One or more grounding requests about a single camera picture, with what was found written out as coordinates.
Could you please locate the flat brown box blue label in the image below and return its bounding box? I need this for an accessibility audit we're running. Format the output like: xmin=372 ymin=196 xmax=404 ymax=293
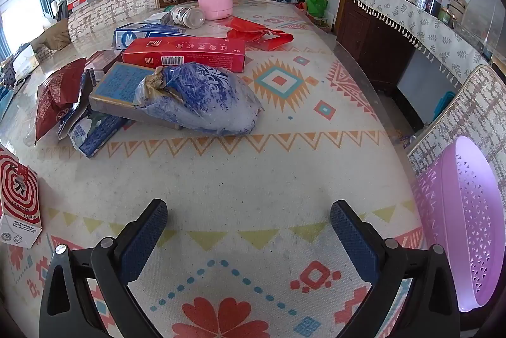
xmin=88 ymin=61 xmax=186 ymax=131

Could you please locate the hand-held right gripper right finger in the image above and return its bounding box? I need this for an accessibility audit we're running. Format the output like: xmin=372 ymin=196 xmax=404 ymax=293
xmin=330 ymin=199 xmax=461 ymax=338

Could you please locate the dark wooden cabinet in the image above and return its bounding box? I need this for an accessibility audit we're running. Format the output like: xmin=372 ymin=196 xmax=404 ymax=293
xmin=335 ymin=0 xmax=417 ymax=95

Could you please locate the purple perforated plastic basket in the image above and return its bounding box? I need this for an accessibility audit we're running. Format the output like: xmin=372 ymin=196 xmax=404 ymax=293
xmin=411 ymin=135 xmax=506 ymax=314

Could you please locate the patterned fabric chair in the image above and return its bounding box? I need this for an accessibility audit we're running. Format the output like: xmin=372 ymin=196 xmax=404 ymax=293
xmin=67 ymin=0 xmax=160 ymax=47
xmin=406 ymin=65 xmax=506 ymax=182

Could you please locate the blue tissue pack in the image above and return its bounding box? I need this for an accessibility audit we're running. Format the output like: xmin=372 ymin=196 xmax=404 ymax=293
xmin=67 ymin=109 xmax=128 ymax=159

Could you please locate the long red carton box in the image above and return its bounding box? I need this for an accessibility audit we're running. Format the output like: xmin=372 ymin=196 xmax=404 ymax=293
xmin=121 ymin=37 xmax=246 ymax=73

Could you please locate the dark red cigarette box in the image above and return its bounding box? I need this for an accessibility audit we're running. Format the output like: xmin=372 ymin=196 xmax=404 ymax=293
xmin=84 ymin=49 xmax=124 ymax=74

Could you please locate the leaf print fringed cloth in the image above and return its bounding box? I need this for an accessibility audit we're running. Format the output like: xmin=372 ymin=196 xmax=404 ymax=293
xmin=341 ymin=0 xmax=493 ymax=87

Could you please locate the small blue white box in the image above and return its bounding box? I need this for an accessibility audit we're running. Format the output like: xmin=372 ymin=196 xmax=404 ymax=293
xmin=143 ymin=11 xmax=174 ymax=26

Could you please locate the red plastic bag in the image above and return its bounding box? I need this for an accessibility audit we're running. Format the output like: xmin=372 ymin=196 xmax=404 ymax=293
xmin=226 ymin=16 xmax=295 ymax=51

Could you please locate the green bag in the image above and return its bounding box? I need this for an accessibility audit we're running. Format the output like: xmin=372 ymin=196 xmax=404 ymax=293
xmin=305 ymin=0 xmax=329 ymax=16

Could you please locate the crumpled blue white plastic bag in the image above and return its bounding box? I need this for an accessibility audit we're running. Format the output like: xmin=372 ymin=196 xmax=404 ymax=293
xmin=133 ymin=63 xmax=265 ymax=136

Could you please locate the blue white carton box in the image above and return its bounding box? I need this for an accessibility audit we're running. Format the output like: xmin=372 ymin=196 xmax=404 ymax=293
xmin=114 ymin=23 xmax=187 ymax=48

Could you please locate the red white spiral print box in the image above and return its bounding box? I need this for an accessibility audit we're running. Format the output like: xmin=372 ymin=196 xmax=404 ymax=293
xmin=0 ymin=143 xmax=43 ymax=248

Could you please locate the red snack bag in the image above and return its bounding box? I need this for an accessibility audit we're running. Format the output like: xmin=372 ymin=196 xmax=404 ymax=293
xmin=34 ymin=57 xmax=88 ymax=141

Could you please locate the mesh food cover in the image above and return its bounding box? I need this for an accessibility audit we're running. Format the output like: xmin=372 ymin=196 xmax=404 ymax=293
xmin=460 ymin=0 xmax=506 ymax=56

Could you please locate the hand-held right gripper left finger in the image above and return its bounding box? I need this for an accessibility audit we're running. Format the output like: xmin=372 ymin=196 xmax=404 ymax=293
xmin=40 ymin=199 xmax=169 ymax=338

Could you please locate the geometric patterned tablecloth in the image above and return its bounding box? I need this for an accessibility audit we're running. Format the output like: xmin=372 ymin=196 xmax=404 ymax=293
xmin=0 ymin=0 xmax=432 ymax=338

